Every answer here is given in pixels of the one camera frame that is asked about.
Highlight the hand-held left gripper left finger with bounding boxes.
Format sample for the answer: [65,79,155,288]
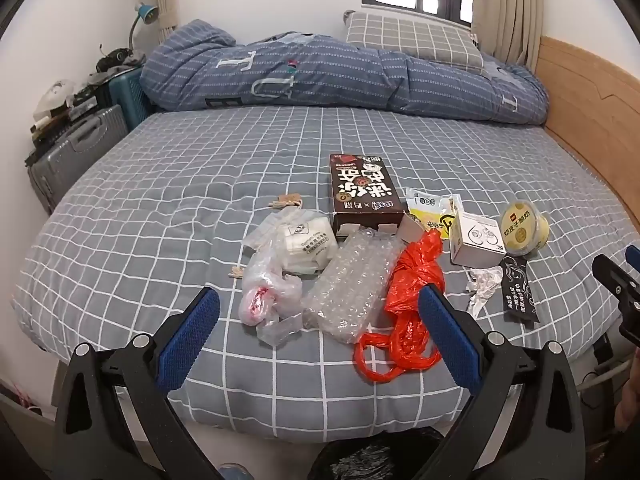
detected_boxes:
[52,286,226,480]

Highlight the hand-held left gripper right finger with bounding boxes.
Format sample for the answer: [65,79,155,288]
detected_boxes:
[417,282,588,480]

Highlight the white tissue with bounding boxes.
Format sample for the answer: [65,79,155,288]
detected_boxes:
[466,265,503,317]

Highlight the clear plastic bag red print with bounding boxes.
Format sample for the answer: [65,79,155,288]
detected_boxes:
[239,250,305,328]

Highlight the black printed packet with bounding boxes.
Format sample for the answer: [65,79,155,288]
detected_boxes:
[498,254,541,328]

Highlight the small clear plastic piece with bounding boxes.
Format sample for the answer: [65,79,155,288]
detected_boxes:
[256,312,305,346]

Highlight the small white product box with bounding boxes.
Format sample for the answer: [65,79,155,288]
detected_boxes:
[447,199,507,266]

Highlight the yellow yogurt cup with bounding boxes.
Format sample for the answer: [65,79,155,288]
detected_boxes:
[500,199,551,258]

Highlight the clear bubble wrap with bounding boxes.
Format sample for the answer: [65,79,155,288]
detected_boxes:
[301,227,405,345]

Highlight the small cardboard piece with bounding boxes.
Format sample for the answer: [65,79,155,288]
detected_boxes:
[397,212,426,243]

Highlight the yellow snack packet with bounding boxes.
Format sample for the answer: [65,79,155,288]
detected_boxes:
[404,187,458,241]

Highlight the black trash bin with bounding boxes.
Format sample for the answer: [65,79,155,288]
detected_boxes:
[306,425,446,480]

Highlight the clear bag of cotton pads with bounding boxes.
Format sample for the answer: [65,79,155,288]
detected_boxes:
[242,207,338,277]

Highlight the kraft paper tag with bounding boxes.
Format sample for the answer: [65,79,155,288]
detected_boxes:
[268,192,303,211]

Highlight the brown snack box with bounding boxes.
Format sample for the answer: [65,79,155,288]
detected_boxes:
[329,153,406,233]

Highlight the bed with grey checked sheet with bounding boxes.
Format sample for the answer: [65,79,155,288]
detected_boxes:
[10,105,631,446]

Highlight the wooden headboard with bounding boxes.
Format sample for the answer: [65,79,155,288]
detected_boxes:
[532,35,640,251]

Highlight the grey hard suitcase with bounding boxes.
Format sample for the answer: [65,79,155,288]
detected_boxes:
[26,104,132,215]

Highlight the teal hard suitcase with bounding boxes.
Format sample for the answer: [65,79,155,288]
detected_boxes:
[107,67,151,133]

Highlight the stack of dark flat items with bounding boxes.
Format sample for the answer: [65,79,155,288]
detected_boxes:
[30,87,108,136]

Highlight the wide beige curtain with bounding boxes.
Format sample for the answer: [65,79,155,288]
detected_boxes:
[470,0,546,68]

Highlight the dark clutter pile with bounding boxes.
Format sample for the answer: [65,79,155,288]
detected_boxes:
[95,47,146,73]

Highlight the blue striped duvet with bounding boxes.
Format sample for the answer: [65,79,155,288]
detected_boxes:
[140,19,550,126]

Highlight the grey checked pillow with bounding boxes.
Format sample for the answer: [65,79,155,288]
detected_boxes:
[344,10,485,72]

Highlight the blue desk lamp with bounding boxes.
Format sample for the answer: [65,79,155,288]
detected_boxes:
[127,2,160,53]

